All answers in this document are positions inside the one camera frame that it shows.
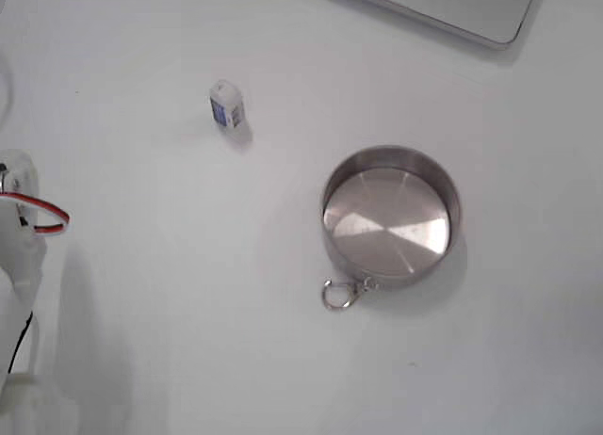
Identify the metal key ring clip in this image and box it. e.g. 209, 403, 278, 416
320, 275, 379, 312

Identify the red white black servo cable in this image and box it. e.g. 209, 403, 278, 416
0, 192, 73, 239

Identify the round metal bowl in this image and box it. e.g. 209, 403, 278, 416
321, 145, 462, 290

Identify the white power strip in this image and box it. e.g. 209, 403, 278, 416
301, 0, 550, 51

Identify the small white and blue box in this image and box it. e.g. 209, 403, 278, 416
208, 79, 245, 130

